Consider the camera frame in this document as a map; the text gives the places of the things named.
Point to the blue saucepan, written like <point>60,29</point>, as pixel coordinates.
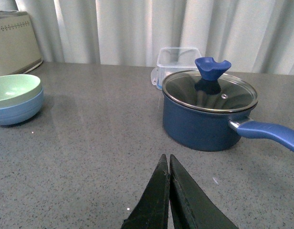
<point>205,131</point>

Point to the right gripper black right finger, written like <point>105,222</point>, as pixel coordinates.
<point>191,207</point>

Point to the white pleated curtain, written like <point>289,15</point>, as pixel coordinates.
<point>254,35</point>

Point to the blue plastic bowl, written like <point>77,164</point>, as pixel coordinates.
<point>21,112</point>

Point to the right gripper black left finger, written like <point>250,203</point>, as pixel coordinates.
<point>151,212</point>

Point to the glass pot lid blue knob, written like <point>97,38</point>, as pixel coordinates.
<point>210,88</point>

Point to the green plastic bowl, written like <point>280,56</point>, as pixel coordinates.
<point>18,88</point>

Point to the clear plastic food container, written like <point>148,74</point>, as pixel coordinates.
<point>171,60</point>

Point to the cream two-slot toaster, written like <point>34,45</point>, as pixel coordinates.
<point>19,51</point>

